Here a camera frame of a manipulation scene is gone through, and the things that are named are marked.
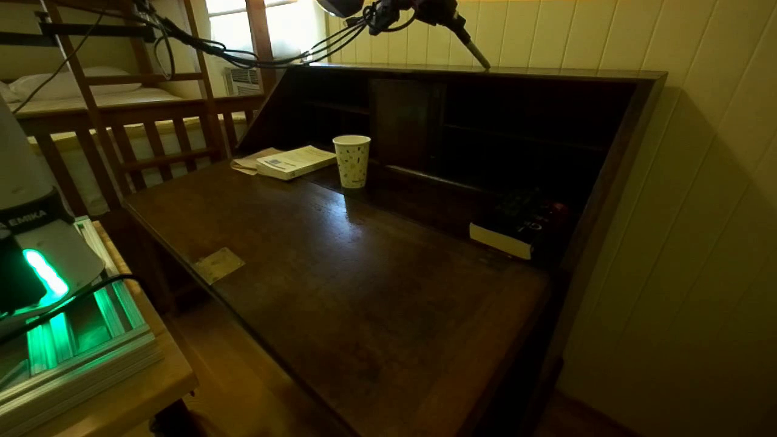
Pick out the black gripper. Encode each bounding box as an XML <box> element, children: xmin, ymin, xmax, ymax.
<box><xmin>367</xmin><ymin>0</ymin><xmax>481</xmax><ymax>49</ymax></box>

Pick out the white dotted paper cup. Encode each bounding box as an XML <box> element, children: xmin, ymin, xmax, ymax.
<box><xmin>330</xmin><ymin>133</ymin><xmax>374</xmax><ymax>191</ymax></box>

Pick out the light wooden side table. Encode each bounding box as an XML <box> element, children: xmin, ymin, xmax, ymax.
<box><xmin>0</xmin><ymin>216</ymin><xmax>202</xmax><ymax>437</ymax></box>

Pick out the green lit robot mounting stand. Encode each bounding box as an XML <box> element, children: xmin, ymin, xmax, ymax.
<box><xmin>0</xmin><ymin>214</ymin><xmax>159</xmax><ymax>433</ymax></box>

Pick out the white paperback book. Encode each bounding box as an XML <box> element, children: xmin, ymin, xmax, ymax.
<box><xmin>254</xmin><ymin>143</ymin><xmax>336</xmax><ymax>183</ymax></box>

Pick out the bright window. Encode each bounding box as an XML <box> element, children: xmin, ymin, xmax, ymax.
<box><xmin>202</xmin><ymin>0</ymin><xmax>327</xmax><ymax>61</ymax></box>

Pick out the wooden bunk ladder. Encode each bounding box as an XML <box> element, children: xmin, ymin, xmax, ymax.
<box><xmin>39</xmin><ymin>0</ymin><xmax>237</xmax><ymax>205</ymax></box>

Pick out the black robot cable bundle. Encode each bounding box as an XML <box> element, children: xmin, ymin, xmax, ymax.
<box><xmin>0</xmin><ymin>0</ymin><xmax>375</xmax><ymax>117</ymax></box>

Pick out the dark wooden secretary desk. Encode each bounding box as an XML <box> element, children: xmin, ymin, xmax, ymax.
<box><xmin>118</xmin><ymin>64</ymin><xmax>669</xmax><ymax>437</ymax></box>

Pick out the small dark cabinet door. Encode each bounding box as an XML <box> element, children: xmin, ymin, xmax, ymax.
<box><xmin>372</xmin><ymin>76</ymin><xmax>447</xmax><ymax>174</ymax></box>

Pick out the beige label on desk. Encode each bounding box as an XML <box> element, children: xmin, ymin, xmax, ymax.
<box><xmin>192</xmin><ymin>245</ymin><xmax>248</xmax><ymax>287</ymax></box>

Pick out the black remote control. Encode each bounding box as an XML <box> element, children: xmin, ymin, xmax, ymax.
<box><xmin>492</xmin><ymin>186</ymin><xmax>571</xmax><ymax>239</ymax></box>

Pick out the thin black base cable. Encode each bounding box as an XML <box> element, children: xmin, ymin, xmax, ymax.
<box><xmin>0</xmin><ymin>271</ymin><xmax>140</xmax><ymax>345</ymax></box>

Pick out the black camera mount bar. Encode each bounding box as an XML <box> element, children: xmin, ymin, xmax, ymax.
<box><xmin>0</xmin><ymin>19</ymin><xmax>159</xmax><ymax>49</ymax></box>

